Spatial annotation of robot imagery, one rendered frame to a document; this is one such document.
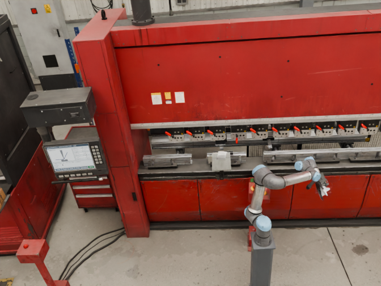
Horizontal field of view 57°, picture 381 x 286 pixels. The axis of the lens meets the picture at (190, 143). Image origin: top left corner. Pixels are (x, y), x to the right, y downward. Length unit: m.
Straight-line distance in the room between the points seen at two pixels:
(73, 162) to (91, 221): 1.57
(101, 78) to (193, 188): 1.48
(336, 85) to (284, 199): 1.30
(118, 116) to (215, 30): 1.08
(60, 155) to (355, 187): 2.82
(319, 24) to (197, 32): 0.94
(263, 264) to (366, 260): 1.30
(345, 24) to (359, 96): 0.69
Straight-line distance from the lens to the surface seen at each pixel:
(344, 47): 3.17
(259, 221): 2.90
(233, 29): 2.91
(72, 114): 2.84
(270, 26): 2.94
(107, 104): 3.09
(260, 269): 3.26
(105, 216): 4.53
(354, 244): 4.23
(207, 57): 3.01
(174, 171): 3.56
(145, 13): 3.01
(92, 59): 2.93
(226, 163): 3.42
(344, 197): 4.00
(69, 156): 3.06
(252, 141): 3.79
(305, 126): 3.44
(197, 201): 3.82
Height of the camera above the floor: 3.17
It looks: 36 degrees down
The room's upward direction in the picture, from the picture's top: 6 degrees counter-clockwise
